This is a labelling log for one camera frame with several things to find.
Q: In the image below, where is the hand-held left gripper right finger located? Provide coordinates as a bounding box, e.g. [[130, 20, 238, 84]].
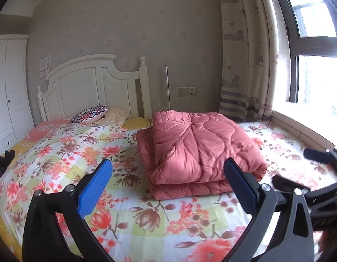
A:
[[223, 157, 315, 262]]

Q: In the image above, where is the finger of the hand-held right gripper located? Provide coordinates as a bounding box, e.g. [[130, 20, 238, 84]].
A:
[[303, 147, 337, 181], [272, 174, 337, 226]]

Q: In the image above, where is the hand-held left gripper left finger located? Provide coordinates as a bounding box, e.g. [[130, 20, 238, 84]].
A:
[[22, 158, 114, 262]]

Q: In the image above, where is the pink quilted comforter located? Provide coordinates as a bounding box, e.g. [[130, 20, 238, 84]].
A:
[[136, 110, 268, 200]]

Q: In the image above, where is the beige window sill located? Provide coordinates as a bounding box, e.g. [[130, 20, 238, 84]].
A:
[[270, 109, 337, 153]]

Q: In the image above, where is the bed with floral sheet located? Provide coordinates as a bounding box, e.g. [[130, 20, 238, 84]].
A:
[[0, 112, 337, 262]]

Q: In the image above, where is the dark framed window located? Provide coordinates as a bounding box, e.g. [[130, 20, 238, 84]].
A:
[[267, 0, 337, 121]]

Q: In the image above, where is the patterned round cushion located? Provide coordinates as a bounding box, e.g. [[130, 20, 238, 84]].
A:
[[70, 105, 108, 124]]

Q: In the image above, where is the beige pillow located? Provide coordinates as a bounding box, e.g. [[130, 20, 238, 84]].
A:
[[103, 108, 128, 126]]

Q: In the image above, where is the pink pillow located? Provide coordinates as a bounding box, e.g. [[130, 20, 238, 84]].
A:
[[35, 119, 73, 131]]

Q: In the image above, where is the yellow pillow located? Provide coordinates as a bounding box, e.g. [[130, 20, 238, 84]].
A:
[[122, 116, 151, 129]]

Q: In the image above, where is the black spiky object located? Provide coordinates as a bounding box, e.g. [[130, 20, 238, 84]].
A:
[[0, 150, 16, 183]]

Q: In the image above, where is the white wooden headboard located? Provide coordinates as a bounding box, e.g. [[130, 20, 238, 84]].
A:
[[37, 54, 153, 123]]

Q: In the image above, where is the printed beige curtain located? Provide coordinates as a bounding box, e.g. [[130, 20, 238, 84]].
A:
[[217, 0, 281, 122]]

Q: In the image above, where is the white pole lamp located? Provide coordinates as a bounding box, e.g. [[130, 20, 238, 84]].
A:
[[164, 65, 171, 111]]

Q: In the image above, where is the white wardrobe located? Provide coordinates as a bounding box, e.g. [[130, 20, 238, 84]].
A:
[[0, 34, 35, 153]]

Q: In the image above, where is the beige wall socket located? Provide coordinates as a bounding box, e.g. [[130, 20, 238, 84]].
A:
[[178, 86, 197, 97]]

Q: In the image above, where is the white wall paper notice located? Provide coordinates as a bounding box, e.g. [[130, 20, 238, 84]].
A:
[[39, 52, 51, 80]]

